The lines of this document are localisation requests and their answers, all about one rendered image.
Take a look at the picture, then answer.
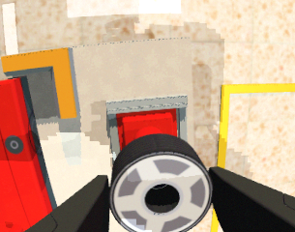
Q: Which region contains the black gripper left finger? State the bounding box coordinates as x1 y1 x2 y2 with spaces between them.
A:
23 174 109 232

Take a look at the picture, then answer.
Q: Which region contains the yellow rectangular outline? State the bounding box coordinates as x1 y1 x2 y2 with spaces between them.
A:
210 82 295 232

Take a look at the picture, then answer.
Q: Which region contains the black tyre with grey rim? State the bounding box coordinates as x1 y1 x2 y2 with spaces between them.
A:
108 132 214 232

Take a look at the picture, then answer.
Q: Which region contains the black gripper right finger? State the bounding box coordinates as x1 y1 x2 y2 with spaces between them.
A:
208 166 295 232

